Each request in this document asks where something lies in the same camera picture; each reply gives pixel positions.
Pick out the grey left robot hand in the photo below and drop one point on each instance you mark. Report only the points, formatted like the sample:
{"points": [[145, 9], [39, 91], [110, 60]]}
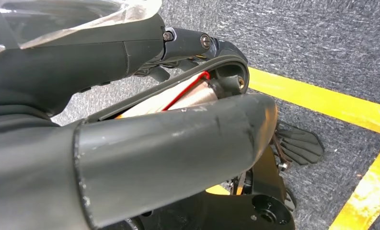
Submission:
{"points": [[161, 152]]}

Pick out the clear plastic film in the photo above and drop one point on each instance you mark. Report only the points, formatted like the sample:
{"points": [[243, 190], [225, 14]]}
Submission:
{"points": [[126, 14]]}

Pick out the yellow floor tape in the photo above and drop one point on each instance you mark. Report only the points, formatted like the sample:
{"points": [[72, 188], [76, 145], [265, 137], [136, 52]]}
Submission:
{"points": [[304, 92]]}

